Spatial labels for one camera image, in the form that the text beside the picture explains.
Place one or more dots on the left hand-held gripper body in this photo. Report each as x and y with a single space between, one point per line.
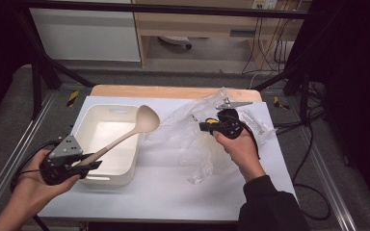
66 149

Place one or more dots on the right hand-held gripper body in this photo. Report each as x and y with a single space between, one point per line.
231 123

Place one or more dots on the clear plastic bag yellow smiley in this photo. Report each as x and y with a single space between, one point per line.
186 138

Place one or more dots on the white plastic bin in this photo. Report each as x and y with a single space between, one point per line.
118 150

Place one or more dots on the beige ladle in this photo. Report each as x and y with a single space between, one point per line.
146 120

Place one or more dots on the person's right hand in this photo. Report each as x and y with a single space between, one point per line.
242 154

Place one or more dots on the person's left hand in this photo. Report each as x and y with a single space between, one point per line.
35 189

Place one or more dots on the yellow black tape strip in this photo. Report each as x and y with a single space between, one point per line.
73 98
279 103

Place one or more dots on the black metal stand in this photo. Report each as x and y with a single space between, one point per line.
36 89
304 96

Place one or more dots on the white foam board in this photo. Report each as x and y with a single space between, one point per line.
160 199

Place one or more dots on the white chair leg with caster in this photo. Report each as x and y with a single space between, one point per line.
173 39

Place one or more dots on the wooden desk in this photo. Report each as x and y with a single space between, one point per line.
189 22

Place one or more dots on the white cabinet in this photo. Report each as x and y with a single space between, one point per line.
86 35

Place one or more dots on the black metal crossbar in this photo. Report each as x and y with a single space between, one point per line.
173 9

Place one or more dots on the black curtain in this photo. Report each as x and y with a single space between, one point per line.
0 48
359 80

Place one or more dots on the aluminium rail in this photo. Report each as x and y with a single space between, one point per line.
330 183
19 147

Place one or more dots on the white wall socket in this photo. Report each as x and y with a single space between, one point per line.
265 4

